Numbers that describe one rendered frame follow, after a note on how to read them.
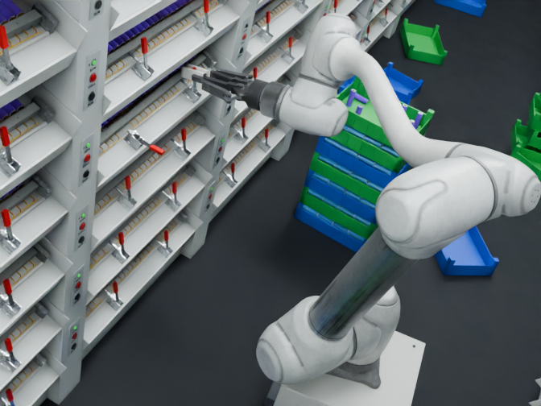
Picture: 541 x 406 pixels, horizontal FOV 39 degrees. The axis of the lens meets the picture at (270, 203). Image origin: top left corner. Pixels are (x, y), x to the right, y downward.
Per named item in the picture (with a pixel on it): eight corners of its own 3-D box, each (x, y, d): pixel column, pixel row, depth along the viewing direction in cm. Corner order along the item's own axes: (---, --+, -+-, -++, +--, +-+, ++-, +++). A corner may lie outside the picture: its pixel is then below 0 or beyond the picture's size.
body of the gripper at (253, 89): (257, 117, 189) (224, 106, 192) (271, 103, 195) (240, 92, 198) (259, 91, 185) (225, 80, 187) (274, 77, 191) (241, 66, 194)
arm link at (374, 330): (395, 353, 201) (425, 299, 186) (344, 379, 191) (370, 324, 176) (357, 308, 209) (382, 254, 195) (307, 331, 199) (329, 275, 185)
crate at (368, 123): (427, 130, 263) (435, 110, 257) (404, 155, 248) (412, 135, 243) (352, 92, 271) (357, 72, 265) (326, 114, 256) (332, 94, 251)
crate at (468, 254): (491, 275, 286) (500, 261, 281) (443, 275, 281) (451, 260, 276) (463, 221, 308) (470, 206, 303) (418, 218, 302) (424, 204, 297)
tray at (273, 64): (303, 55, 280) (324, 31, 270) (224, 130, 235) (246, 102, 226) (263, 18, 279) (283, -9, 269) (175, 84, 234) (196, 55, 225)
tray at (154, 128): (220, 89, 216) (236, 68, 209) (88, 199, 171) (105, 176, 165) (167, 40, 215) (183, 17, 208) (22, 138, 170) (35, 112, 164)
